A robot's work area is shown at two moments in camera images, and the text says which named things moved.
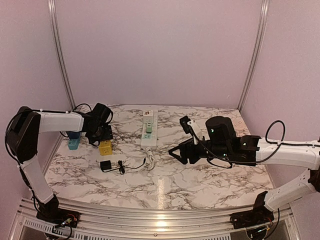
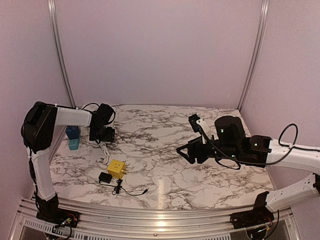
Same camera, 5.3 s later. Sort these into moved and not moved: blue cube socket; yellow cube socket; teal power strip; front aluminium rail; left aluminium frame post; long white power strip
Moved: yellow cube socket; long white power strip
Not moved: front aluminium rail; teal power strip; blue cube socket; left aluminium frame post
